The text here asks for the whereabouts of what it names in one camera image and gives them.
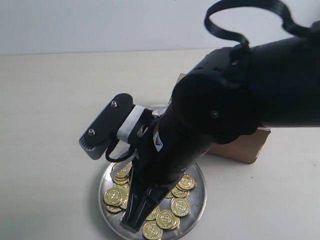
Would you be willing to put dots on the brown cardboard slotted box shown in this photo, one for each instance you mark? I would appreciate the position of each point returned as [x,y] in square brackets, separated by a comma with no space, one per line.
[245,149]

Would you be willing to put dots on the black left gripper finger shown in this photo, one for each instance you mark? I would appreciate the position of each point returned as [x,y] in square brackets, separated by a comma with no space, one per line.
[126,221]

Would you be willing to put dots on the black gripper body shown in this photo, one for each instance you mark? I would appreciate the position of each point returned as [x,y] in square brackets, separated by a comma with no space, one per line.
[166,146]

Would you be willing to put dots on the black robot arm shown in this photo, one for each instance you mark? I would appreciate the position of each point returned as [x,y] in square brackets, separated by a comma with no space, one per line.
[230,93]

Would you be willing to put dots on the round steel plate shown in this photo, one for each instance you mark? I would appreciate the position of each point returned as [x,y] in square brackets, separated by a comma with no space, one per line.
[197,198]

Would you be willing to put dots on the gold coin bottom edge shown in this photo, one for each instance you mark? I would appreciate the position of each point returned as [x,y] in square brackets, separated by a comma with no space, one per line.
[151,231]

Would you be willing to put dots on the gold coin right stack top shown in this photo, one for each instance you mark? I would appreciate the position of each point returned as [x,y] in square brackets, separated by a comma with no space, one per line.
[187,182]

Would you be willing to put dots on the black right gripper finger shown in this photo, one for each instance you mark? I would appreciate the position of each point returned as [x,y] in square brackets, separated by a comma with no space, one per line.
[144,200]

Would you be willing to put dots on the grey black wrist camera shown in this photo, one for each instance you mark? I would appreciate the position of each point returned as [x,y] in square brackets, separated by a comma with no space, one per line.
[101,136]

